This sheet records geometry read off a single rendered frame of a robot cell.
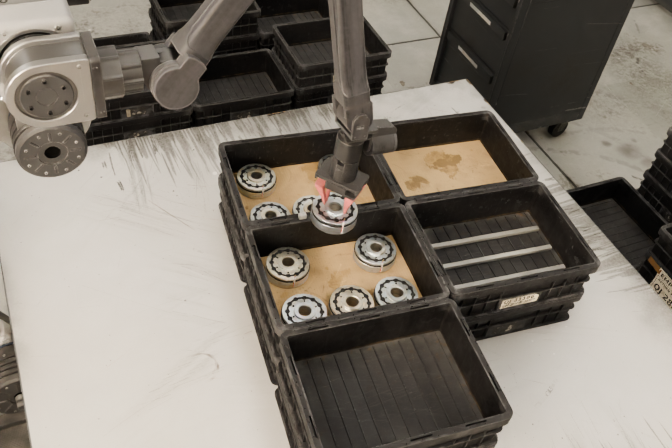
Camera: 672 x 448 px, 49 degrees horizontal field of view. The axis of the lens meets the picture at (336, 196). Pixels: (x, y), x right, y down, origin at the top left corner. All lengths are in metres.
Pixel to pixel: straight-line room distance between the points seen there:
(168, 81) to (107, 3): 3.07
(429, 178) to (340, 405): 0.75
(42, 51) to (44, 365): 0.81
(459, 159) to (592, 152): 1.70
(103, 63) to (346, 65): 0.44
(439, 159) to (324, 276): 0.56
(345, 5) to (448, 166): 0.89
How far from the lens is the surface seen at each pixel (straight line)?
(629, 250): 2.95
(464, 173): 2.11
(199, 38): 1.26
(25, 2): 1.32
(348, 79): 1.41
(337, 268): 1.79
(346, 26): 1.36
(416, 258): 1.77
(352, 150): 1.49
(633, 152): 3.89
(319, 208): 1.63
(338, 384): 1.61
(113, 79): 1.24
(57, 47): 1.26
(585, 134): 3.88
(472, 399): 1.65
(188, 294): 1.89
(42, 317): 1.89
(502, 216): 2.03
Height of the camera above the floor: 2.19
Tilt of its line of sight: 44 degrees down
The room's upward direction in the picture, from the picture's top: 9 degrees clockwise
